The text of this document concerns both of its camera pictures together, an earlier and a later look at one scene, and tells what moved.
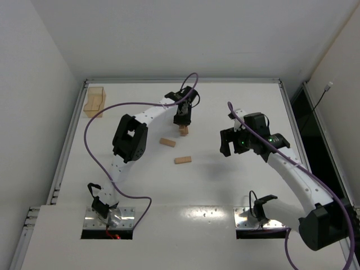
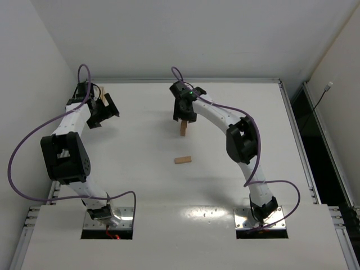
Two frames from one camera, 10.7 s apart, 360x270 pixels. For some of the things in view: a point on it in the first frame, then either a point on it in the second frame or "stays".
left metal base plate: x=92 y=220 stays
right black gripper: x=229 y=138 -> x=184 y=115
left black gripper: x=182 y=120 -> x=101 y=111
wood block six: x=183 y=160 stays
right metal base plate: x=245 y=217 stays
